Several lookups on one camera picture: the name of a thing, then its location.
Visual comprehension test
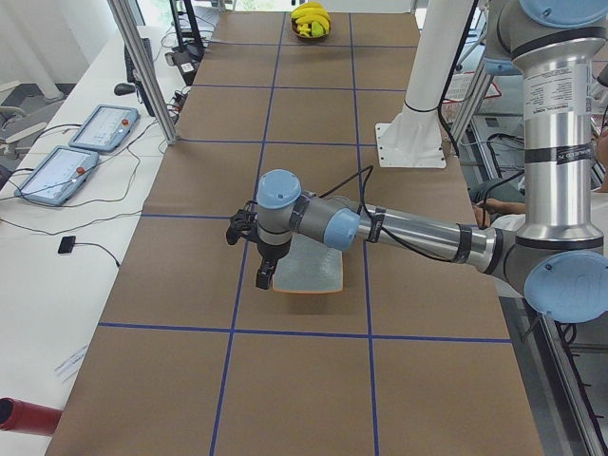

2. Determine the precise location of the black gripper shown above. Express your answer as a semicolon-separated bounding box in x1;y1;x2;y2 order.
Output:
256;226;291;290

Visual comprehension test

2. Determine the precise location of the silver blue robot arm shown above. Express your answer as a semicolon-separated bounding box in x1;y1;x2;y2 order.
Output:
251;1;607;323

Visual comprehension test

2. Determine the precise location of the square grey orange-rimmed plate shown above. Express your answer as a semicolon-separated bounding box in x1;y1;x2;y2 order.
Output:
271;195;345;295

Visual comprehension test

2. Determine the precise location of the brown woven fruit basket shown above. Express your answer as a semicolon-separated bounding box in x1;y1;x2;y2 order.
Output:
292;24;330;44

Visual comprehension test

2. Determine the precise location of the brown paper table cover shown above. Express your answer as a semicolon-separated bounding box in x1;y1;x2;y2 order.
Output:
45;11;542;456

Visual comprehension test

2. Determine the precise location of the small black box device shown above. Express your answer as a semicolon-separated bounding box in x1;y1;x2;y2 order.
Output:
57;236;76;255

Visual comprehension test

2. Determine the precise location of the far blue teach pendant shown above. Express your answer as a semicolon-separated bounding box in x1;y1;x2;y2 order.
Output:
68;104;140;153

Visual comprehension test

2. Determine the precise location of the blue teach pendant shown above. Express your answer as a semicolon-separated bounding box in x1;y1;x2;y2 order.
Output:
68;104;140;153
13;145;100;207

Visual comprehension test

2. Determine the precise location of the near blue teach pendant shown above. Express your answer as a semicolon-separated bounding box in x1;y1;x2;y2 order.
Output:
13;145;100;207

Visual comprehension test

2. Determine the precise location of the black computer mouse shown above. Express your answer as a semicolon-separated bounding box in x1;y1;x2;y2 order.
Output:
114;83;136;96

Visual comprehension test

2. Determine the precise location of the person in white shirt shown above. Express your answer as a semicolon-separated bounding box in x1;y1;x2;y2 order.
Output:
468;61;608;229

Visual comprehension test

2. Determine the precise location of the red cylinder bottle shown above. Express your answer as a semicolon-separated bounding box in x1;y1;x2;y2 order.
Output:
1;397;63;436

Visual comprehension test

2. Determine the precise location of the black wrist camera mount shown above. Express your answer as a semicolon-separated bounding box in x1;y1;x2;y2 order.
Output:
225;200;258;245

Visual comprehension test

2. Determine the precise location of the black robot cable left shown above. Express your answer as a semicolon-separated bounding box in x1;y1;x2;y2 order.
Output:
318;164;523;261

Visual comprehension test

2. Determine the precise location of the aluminium frame post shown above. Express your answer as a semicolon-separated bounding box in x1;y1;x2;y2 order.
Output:
107;0;178;145

